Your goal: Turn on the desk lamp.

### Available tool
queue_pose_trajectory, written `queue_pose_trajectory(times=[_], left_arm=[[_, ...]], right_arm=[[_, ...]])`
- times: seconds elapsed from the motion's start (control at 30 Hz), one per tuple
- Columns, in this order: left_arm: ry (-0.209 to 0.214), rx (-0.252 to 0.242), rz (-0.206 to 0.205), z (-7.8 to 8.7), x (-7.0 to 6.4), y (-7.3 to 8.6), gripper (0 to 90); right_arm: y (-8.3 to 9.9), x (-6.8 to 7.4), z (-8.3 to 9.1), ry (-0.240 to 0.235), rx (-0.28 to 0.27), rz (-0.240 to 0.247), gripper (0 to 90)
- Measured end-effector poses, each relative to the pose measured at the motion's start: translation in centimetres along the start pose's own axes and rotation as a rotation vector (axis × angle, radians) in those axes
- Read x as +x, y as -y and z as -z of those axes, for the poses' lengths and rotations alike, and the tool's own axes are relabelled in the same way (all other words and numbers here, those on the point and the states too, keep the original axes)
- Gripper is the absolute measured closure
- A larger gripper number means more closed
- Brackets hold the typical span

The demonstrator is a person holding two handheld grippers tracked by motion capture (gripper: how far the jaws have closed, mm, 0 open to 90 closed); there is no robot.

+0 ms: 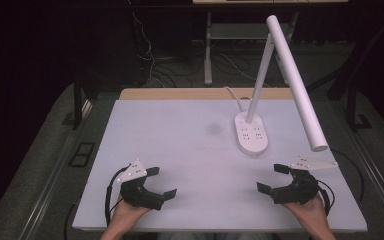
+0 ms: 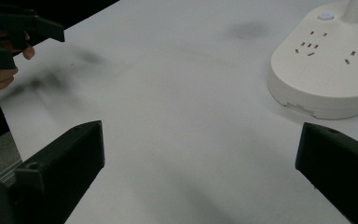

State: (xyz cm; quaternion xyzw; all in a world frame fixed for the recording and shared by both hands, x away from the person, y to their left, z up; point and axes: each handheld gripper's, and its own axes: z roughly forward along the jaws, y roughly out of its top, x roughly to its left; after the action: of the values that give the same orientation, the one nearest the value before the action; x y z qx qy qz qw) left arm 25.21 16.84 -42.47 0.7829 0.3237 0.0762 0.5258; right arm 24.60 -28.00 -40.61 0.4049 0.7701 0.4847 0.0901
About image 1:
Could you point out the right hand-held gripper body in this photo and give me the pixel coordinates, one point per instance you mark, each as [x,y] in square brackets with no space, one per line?
[298,191]

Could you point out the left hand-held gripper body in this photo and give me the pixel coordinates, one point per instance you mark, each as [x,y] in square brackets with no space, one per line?
[136,195]

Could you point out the person's left hand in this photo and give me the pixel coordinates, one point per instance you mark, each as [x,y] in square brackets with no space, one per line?
[125,215]

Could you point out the person's right hand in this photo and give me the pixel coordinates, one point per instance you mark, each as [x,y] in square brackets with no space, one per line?
[310,211]

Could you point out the white desk lamp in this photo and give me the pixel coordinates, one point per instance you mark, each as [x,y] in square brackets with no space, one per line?
[258,137]

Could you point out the black metal stand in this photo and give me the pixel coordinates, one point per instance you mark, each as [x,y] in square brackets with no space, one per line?
[352,106]
[77,106]

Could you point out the black rectangular floor frame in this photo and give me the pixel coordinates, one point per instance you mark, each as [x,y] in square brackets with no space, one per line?
[81,154]

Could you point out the metal floor rail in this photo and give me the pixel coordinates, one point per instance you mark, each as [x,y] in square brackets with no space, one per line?
[46,188]
[378,176]

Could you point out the white metal desk frame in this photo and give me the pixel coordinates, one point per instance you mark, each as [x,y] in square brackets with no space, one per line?
[208,66]

